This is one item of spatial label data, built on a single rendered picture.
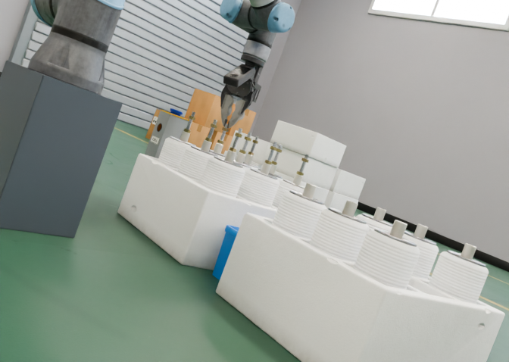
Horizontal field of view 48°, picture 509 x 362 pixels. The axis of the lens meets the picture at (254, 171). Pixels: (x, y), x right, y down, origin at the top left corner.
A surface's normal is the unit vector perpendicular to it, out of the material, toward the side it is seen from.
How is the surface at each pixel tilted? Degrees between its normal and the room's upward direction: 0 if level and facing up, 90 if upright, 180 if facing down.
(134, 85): 90
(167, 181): 90
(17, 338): 0
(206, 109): 90
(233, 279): 90
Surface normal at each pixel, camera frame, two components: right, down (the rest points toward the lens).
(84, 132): 0.68, 0.29
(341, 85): -0.65, -0.21
